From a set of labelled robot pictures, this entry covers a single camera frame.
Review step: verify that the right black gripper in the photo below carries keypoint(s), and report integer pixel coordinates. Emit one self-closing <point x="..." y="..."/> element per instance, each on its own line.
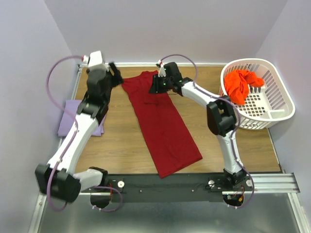
<point x="154" y="88"/>

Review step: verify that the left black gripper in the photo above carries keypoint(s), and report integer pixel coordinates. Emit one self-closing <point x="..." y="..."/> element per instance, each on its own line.
<point x="118" y="79"/>

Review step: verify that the dark red t shirt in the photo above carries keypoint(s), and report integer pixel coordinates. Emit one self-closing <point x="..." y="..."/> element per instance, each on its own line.
<point x="168" y="140"/>

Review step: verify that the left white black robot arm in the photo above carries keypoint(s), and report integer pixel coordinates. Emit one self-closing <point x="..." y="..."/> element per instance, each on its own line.
<point x="57" y="179"/>

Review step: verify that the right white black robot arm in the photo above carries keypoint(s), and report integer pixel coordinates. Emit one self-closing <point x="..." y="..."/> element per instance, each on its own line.
<point x="221" y="116"/>

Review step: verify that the folded purple t shirt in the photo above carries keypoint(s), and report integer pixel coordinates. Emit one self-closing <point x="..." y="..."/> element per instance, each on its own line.
<point x="67" y="122"/>

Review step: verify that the orange t shirt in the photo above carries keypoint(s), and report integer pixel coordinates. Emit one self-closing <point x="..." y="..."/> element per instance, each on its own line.
<point x="236" y="84"/>

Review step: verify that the white plastic laundry basket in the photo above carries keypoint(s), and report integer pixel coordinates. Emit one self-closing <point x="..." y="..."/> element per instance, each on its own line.
<point x="264" y="106"/>

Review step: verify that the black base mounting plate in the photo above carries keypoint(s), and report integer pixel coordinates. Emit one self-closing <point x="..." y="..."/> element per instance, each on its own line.
<point x="179" y="187"/>

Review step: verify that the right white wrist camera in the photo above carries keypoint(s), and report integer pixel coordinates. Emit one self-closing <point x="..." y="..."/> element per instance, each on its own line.
<point x="161" y="69"/>

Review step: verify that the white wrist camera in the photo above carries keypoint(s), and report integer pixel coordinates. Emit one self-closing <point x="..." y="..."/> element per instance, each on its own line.
<point x="95" y="61"/>
<point x="161" y="69"/>

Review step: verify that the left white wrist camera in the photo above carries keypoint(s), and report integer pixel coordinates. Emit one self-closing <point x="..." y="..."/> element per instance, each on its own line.
<point x="95" y="61"/>

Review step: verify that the aluminium frame rail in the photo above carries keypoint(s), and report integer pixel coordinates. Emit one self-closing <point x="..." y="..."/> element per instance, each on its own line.
<point x="103" y="195"/>

